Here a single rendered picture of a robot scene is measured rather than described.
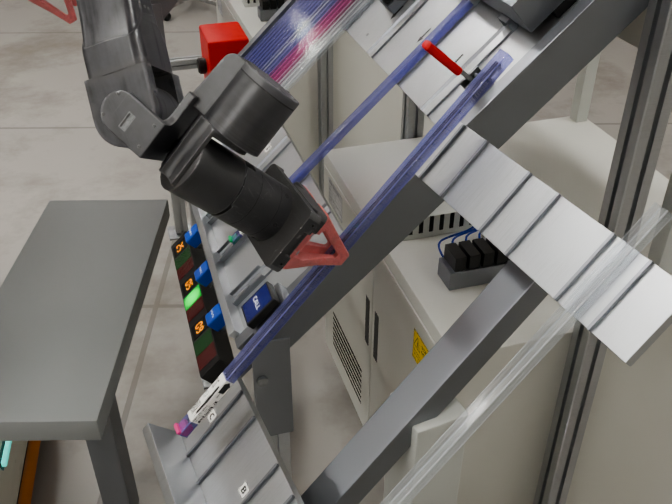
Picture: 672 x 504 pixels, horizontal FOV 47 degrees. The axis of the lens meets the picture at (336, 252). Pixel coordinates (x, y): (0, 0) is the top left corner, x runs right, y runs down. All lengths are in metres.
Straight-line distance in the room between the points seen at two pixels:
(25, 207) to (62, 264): 1.45
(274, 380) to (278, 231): 0.36
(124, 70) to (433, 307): 0.73
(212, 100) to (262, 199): 0.09
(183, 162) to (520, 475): 0.98
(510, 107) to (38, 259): 0.89
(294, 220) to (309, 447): 1.21
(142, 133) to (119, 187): 2.26
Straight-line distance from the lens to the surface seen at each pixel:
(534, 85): 0.96
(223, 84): 0.65
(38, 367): 1.24
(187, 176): 0.64
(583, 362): 1.24
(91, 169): 3.06
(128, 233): 1.50
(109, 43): 0.68
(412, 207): 0.96
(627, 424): 1.50
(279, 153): 1.23
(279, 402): 1.04
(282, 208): 0.68
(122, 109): 0.66
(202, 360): 1.11
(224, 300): 1.07
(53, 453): 1.95
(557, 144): 1.79
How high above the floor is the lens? 1.39
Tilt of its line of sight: 35 degrees down
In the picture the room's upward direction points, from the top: straight up
